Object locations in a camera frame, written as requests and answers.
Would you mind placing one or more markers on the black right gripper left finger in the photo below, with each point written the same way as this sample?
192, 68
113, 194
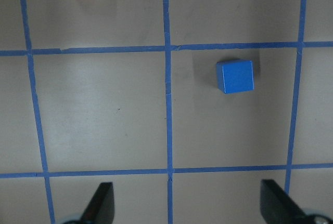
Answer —
101, 208

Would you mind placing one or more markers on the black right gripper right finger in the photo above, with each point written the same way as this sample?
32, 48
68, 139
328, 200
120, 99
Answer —
276, 206

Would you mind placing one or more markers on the blue wooden block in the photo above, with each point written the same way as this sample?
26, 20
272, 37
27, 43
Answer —
235, 76

